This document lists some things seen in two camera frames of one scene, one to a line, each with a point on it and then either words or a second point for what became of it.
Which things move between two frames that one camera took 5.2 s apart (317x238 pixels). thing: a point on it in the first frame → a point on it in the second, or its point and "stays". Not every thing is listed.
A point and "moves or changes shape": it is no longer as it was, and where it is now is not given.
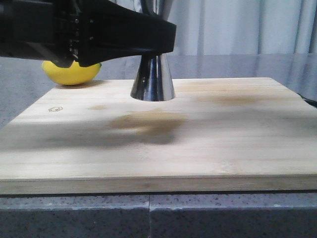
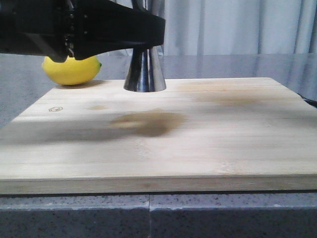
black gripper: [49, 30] stays
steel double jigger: [153, 82] moves or changes shape
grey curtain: [241, 27] stays
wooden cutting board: [217, 135] stays
